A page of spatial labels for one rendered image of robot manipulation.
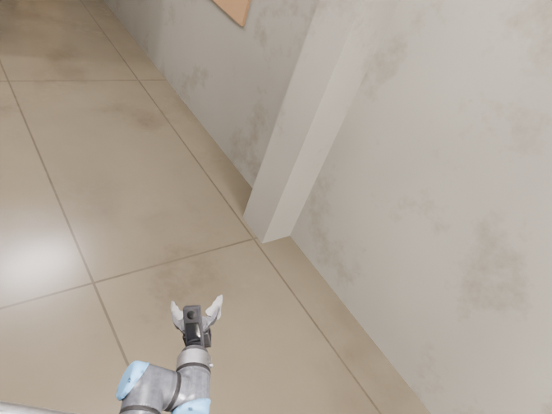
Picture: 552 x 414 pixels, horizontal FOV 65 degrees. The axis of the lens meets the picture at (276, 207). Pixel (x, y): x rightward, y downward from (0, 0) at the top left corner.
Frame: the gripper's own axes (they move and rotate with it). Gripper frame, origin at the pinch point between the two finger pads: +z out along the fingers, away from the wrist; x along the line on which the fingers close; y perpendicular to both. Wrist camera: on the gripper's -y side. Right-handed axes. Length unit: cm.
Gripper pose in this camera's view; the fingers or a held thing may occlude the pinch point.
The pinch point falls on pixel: (196, 296)
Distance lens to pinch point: 135.0
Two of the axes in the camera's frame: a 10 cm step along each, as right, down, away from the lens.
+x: 9.9, -1.3, 0.3
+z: -1.0, -5.8, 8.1
